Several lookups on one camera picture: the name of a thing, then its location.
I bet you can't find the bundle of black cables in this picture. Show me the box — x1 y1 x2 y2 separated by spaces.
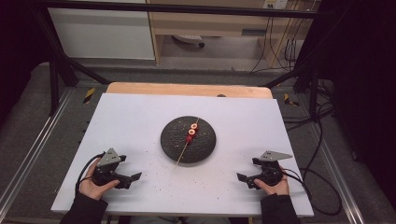
248 8 335 132

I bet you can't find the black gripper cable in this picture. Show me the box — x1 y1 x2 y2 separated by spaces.
74 151 106 198
281 167 343 217

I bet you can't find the person's right hand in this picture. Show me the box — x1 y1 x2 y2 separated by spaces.
253 165 290 197

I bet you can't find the black metal frame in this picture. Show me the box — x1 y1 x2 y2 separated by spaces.
32 0 335 118

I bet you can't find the light wooden desk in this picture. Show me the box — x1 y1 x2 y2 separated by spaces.
146 0 312 67

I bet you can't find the round black textured plate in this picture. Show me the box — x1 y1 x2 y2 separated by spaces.
160 115 218 164

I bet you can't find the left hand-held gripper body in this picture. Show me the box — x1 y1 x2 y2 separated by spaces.
92 147 133 189

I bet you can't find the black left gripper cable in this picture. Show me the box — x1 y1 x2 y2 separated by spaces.
74 151 106 198

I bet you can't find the white chair base with caster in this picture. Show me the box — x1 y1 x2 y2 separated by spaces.
172 34 206 49

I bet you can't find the person's left hand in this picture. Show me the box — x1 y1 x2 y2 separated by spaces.
78 158 120 202

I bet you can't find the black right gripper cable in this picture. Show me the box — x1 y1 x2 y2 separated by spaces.
281 167 343 217

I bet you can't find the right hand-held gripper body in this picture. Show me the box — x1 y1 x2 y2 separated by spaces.
246 150 293 189

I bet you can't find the wooden table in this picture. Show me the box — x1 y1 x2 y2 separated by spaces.
106 81 274 100

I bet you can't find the white cabinet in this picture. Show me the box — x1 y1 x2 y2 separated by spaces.
47 0 156 61

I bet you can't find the aluminium floor rail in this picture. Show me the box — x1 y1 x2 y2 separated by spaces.
0 88 76 216
306 117 367 224

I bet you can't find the white wall socket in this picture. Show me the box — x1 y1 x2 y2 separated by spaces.
262 0 290 10

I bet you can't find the thin bamboo skewer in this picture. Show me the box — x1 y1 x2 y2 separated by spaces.
174 117 201 170

